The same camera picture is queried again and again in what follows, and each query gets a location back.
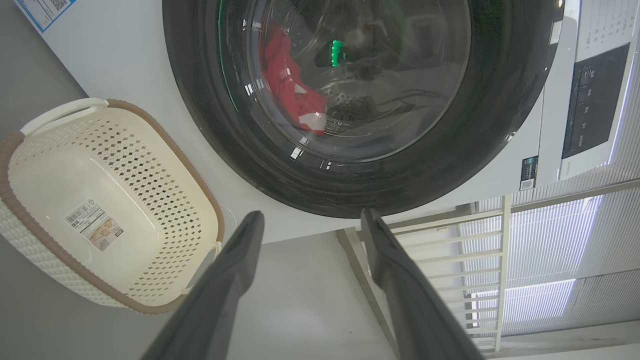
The red and white cloth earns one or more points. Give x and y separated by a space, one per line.
290 90

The blue white energy label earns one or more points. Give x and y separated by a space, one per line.
42 11

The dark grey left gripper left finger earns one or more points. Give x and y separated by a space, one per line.
215 300

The small black QR sticker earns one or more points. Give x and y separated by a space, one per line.
529 172

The stainless steel perforated drum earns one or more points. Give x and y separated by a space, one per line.
357 107

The white front-load washing machine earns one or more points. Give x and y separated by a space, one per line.
125 50

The white window blinds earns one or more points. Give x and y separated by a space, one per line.
550 250

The round white filter cover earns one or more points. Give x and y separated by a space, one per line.
227 220

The washing machine glass door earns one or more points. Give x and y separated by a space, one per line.
200 125

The white slatted railing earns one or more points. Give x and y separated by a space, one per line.
504 260

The white product label with barcode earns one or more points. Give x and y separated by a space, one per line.
94 226

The cream perforated laundry basket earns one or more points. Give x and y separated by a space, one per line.
75 165

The washing machine control panel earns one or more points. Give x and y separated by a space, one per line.
595 100

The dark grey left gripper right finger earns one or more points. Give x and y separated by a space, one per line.
410 300

